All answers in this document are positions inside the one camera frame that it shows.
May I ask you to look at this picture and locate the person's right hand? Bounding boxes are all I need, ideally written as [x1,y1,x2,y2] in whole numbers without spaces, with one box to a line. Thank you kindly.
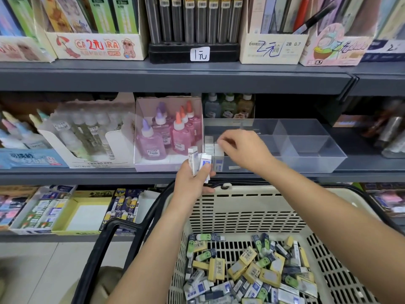
[217,128,275,175]

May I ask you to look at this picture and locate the person's left hand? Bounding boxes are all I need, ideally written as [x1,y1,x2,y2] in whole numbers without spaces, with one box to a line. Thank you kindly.
[167,158,216,212]

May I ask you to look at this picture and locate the beige shopping basket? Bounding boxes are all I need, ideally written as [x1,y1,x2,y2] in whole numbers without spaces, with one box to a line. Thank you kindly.
[71,180,405,304]

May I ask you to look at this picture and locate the pile of erasers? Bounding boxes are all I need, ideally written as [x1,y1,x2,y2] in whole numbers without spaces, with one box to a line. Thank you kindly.
[182,232,319,304]

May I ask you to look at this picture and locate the grey store shelves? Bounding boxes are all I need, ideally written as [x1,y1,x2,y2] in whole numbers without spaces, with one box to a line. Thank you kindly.
[0,0,405,244]

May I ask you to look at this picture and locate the person's right forearm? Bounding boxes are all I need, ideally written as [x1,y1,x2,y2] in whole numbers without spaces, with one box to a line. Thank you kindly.
[259,158,405,304]

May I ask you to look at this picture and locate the person's left forearm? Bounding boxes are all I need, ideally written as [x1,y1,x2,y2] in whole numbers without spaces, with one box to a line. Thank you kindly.
[106,202,200,304]

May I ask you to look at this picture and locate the pink glue display box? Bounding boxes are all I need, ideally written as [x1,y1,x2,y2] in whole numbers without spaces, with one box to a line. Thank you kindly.
[133,96,205,173]

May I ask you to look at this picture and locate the white glue display box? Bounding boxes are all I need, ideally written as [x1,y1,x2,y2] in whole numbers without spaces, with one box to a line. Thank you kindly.
[38,93,137,168]

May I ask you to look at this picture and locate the white pencil display box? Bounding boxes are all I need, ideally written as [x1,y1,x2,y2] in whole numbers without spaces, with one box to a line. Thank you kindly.
[239,0,309,65]

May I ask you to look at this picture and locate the yellow empty display box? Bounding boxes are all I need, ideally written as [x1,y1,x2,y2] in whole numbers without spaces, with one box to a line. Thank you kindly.
[52,190,115,236]

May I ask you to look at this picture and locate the colourful pencil display box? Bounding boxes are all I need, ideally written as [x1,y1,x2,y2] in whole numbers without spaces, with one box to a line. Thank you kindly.
[299,0,374,67]

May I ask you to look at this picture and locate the white eraser display box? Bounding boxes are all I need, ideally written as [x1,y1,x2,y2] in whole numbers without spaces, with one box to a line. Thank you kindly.
[9,185,77,235]

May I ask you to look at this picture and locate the cartoon print display box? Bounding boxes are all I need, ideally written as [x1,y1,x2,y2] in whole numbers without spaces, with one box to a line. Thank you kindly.
[38,0,149,61]

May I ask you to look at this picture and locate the blue white display box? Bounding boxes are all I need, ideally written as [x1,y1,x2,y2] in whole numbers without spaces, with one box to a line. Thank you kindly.
[362,0,405,62]

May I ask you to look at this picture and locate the pastel lead display box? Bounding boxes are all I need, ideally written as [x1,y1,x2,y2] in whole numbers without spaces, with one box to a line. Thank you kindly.
[0,0,57,62]

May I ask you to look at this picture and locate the translucent glue bottle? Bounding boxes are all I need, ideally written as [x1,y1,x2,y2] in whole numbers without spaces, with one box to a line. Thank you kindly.
[237,93,255,119]
[204,93,222,119]
[221,93,238,119]

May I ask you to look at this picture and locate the pink glue bottle orange cap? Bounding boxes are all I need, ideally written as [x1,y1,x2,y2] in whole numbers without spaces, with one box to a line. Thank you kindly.
[171,112,194,156]
[185,101,203,138]
[179,107,199,144]

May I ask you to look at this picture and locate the pink glue bottle purple cap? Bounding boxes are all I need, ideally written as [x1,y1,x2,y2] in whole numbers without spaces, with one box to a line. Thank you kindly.
[137,118,167,161]
[154,104,173,146]

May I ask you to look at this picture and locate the clear plastic divider tray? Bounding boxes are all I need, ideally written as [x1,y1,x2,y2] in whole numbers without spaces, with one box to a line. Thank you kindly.
[204,118,348,174]

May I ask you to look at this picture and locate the dark blue yellow packets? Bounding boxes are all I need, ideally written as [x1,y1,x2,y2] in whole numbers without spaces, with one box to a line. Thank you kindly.
[101,188,149,228]

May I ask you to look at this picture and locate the white price label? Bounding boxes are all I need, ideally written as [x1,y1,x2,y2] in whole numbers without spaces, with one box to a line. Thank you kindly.
[190,46,211,62]

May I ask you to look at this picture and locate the row of clear glue bottles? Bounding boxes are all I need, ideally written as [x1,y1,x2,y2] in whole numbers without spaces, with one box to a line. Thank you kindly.
[51,111,127,159]

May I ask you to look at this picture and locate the black lead tube display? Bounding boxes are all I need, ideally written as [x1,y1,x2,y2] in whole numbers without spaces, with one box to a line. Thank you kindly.
[144,0,244,64]

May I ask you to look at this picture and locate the black pen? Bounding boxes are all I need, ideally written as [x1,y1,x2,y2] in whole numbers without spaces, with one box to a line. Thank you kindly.
[292,2,338,34]

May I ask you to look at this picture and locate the pink stationery packets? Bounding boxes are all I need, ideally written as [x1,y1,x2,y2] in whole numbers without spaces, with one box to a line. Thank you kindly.
[0,187,39,228]

